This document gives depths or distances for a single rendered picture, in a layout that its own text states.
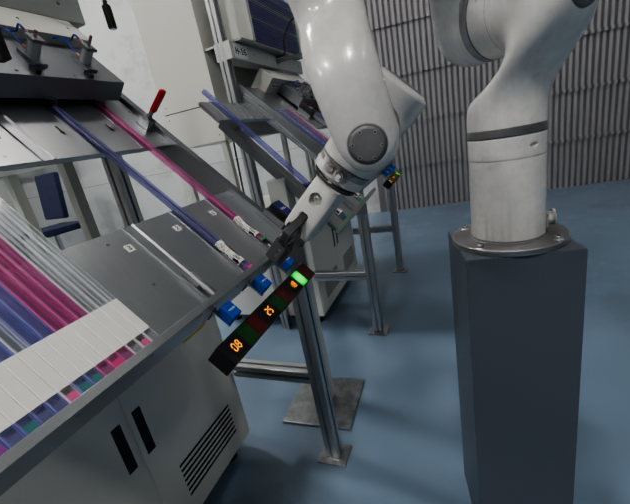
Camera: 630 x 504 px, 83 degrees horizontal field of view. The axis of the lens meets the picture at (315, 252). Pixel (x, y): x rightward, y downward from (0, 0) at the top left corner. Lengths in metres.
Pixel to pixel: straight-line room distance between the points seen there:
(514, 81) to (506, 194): 0.17
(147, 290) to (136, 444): 0.47
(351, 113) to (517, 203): 0.35
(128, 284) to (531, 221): 0.64
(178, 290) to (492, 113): 0.56
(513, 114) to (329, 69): 0.32
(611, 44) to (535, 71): 3.85
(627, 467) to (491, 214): 0.85
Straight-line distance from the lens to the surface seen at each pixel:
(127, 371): 0.48
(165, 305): 0.57
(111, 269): 0.60
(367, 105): 0.42
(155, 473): 1.04
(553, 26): 0.62
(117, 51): 5.06
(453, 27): 0.70
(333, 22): 0.47
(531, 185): 0.67
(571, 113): 4.36
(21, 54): 0.95
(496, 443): 0.88
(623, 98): 4.55
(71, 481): 0.90
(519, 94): 0.65
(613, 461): 1.34
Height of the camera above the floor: 0.94
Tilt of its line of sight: 18 degrees down
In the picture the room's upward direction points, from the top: 11 degrees counter-clockwise
